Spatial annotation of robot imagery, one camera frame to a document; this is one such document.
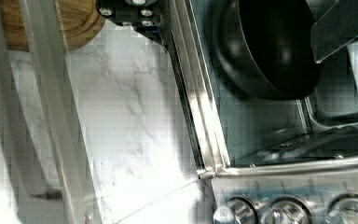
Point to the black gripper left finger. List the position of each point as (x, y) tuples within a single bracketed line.
[(150, 18)]

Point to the wooden cutting board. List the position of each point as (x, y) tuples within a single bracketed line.
[(81, 22)]

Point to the black bowl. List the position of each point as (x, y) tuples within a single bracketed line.
[(264, 47)]

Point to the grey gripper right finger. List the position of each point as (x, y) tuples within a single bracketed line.
[(336, 29)]

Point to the stainless steel toaster oven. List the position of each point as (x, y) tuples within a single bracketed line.
[(271, 161)]

